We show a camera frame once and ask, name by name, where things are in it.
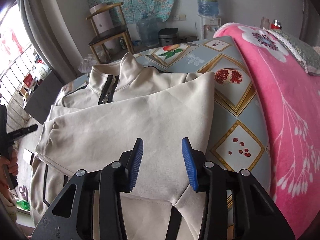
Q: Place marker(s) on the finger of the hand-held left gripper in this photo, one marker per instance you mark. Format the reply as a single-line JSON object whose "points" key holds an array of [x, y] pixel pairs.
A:
{"points": [[25, 130]]}

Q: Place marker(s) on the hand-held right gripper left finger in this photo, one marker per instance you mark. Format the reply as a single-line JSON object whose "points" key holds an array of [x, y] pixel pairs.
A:
{"points": [[136, 165]]}

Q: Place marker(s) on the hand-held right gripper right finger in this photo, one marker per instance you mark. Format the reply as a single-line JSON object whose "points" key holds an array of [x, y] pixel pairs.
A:
{"points": [[188, 165]]}

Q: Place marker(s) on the beige zip jacket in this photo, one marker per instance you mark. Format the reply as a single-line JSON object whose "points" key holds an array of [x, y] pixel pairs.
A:
{"points": [[125, 120]]}

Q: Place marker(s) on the person's left hand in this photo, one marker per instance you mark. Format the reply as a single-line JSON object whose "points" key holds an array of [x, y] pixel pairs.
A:
{"points": [[13, 166]]}

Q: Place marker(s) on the dark cabinet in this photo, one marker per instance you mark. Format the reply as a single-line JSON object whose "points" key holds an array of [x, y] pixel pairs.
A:
{"points": [[47, 95]]}

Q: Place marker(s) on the metal window railing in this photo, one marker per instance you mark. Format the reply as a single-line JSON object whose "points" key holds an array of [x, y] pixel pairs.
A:
{"points": [[15, 80]]}

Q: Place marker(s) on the green plastic bag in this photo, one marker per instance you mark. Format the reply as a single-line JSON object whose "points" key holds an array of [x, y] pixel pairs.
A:
{"points": [[22, 205]]}

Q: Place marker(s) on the fruit print tablecloth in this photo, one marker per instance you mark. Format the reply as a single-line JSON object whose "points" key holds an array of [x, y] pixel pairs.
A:
{"points": [[230, 100]]}

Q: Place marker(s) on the clear plastic bag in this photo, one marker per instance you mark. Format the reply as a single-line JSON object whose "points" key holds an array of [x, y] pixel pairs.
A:
{"points": [[86, 63]]}

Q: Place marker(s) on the pink floral blanket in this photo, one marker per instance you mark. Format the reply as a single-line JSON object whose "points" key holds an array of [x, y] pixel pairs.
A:
{"points": [[280, 105]]}

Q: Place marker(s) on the grey curtain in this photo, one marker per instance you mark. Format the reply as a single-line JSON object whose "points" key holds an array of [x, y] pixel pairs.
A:
{"points": [[50, 17]]}

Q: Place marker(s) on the wooden chair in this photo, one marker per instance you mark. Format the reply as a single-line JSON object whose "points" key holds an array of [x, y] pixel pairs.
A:
{"points": [[110, 33]]}

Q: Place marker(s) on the grey rice cooker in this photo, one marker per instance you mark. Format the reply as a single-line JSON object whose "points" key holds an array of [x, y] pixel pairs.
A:
{"points": [[168, 37]]}

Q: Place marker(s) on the empty clear water jug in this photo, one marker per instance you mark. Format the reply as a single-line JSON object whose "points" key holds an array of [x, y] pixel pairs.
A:
{"points": [[147, 30]]}

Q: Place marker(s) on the white cylindrical appliance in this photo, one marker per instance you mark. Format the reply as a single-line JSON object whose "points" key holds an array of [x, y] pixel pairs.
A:
{"points": [[102, 17]]}

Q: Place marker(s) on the white water dispenser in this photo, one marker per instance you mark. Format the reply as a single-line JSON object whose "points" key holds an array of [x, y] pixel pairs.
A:
{"points": [[208, 27]]}

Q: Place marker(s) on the grey lace-trimmed pillow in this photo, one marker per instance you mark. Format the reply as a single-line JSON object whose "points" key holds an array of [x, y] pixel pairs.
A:
{"points": [[300, 50]]}

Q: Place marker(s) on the glass jar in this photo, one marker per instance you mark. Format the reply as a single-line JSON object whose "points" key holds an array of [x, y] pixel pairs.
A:
{"points": [[264, 23]]}

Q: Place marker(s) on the blue water bottle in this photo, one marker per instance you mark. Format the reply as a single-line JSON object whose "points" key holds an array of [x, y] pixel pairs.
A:
{"points": [[207, 2]]}

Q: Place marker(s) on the red lighter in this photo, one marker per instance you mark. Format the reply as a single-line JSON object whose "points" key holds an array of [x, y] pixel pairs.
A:
{"points": [[276, 25]]}

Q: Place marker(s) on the white wall socket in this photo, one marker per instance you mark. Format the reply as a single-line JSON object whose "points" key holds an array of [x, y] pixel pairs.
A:
{"points": [[179, 17]]}

